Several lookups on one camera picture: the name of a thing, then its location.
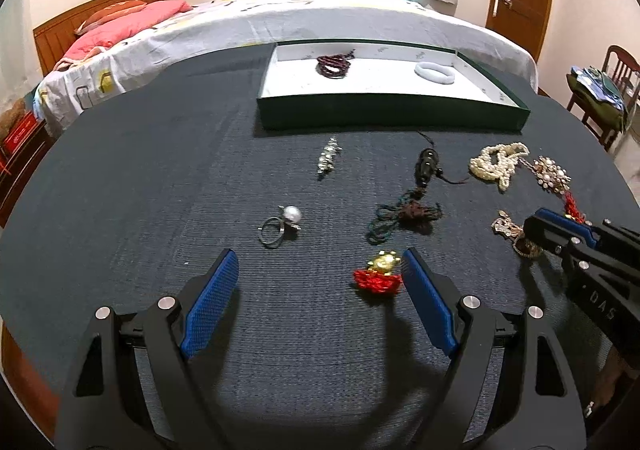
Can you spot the pile of clothes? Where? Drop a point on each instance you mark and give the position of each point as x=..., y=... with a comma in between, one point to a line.
x=597, y=90

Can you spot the gold rhinestone brooch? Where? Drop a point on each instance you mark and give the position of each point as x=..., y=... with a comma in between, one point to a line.
x=505, y=226

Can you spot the orange pillow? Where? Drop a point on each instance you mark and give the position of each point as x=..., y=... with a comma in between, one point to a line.
x=112, y=10

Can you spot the pink pillow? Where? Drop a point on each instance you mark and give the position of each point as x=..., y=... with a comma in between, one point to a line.
x=130, y=20

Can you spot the bed with patterned white sheet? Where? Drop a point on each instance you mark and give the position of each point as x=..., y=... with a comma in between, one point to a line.
x=250, y=25

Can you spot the red gold ornament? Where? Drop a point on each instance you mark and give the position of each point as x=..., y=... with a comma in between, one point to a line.
x=377, y=280

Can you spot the green tray box white inside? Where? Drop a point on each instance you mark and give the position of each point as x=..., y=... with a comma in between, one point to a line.
x=390, y=115

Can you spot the wooden headboard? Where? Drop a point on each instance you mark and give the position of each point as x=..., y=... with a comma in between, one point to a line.
x=55, y=35

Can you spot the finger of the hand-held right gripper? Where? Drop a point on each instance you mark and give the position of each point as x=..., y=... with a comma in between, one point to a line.
x=565, y=225
x=542, y=232

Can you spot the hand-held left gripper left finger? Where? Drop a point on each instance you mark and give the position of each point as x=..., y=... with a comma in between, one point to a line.
x=210, y=305

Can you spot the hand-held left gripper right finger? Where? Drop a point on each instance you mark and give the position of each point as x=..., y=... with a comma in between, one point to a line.
x=430, y=305

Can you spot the red box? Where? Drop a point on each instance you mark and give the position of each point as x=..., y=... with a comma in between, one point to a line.
x=20, y=132

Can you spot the wooden chair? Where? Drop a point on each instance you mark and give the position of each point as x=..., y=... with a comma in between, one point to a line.
x=615, y=62

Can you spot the silver crystal brooch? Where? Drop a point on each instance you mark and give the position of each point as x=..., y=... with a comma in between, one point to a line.
x=327, y=157

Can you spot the pearl flower brooch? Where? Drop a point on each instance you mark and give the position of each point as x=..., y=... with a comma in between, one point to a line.
x=550, y=175

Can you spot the wooden nightstand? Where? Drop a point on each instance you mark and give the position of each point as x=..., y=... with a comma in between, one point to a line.
x=20, y=180

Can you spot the white jade bangle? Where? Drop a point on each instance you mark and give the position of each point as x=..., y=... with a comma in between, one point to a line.
x=435, y=80

